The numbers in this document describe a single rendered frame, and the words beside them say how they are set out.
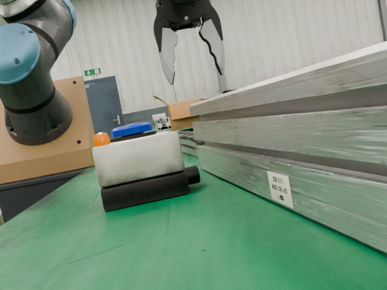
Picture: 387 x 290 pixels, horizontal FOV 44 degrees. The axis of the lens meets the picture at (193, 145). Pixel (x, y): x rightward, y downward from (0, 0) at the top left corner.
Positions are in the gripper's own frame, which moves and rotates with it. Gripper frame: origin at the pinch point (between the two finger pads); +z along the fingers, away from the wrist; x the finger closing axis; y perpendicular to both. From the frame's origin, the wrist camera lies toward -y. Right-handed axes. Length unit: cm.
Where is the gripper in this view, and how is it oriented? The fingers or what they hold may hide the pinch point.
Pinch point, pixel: (196, 73)
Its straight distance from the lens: 79.8
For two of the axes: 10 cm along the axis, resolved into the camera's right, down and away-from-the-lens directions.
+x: -9.7, 2.1, -1.5
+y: -1.6, -0.3, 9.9
